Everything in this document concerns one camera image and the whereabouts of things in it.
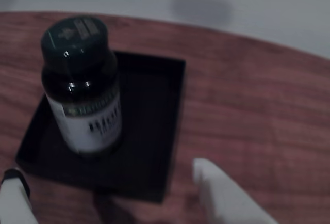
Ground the green-capped dark pill bottle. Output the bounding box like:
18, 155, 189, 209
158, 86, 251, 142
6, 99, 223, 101
40, 15, 123, 158

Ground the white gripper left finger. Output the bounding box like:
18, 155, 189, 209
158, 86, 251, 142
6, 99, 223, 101
0, 168, 39, 224

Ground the black shallow open box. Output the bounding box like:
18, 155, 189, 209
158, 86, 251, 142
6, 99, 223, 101
15, 50, 187, 204

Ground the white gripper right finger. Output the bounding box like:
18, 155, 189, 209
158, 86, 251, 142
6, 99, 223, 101
192, 157, 281, 224

